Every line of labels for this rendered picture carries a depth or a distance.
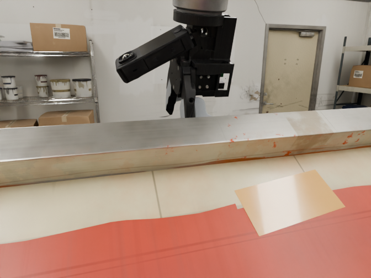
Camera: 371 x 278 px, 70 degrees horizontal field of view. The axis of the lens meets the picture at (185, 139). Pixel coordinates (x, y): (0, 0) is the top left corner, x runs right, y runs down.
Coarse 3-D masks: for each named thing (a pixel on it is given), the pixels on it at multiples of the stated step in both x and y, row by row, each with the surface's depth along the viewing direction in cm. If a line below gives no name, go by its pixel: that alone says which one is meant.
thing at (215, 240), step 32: (128, 224) 22; (160, 224) 23; (192, 224) 23; (224, 224) 23; (0, 256) 19; (32, 256) 19; (64, 256) 20; (96, 256) 20; (128, 256) 20; (160, 256) 21; (192, 256) 21; (224, 256) 22
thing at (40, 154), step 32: (32, 128) 23; (64, 128) 24; (96, 128) 24; (128, 128) 25; (160, 128) 25; (192, 128) 26; (224, 128) 27; (256, 128) 28; (288, 128) 28; (320, 128) 29; (352, 128) 30; (0, 160) 21; (32, 160) 21; (64, 160) 22; (96, 160) 23; (128, 160) 24; (160, 160) 25; (192, 160) 26; (224, 160) 28
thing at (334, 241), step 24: (336, 192) 28; (360, 192) 28; (240, 216) 24; (336, 216) 26; (360, 216) 26; (264, 240) 23; (288, 240) 23; (312, 240) 24; (336, 240) 24; (360, 240) 24; (264, 264) 22; (288, 264) 22; (312, 264) 22; (336, 264) 22; (360, 264) 23
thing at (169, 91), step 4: (168, 84) 47; (168, 88) 47; (172, 88) 45; (168, 92) 47; (172, 92) 45; (168, 96) 47; (172, 96) 47; (176, 96) 47; (168, 100) 48; (172, 100) 48; (176, 100) 50; (180, 100) 51; (168, 104) 49; (172, 104) 50; (168, 108) 50; (172, 108) 51; (168, 112) 52; (172, 112) 52
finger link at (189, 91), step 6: (186, 78) 37; (186, 84) 37; (192, 84) 37; (186, 90) 37; (192, 90) 37; (186, 96) 37; (192, 96) 37; (186, 102) 37; (192, 102) 37; (186, 108) 37; (192, 108) 37; (186, 114) 37; (192, 114) 38
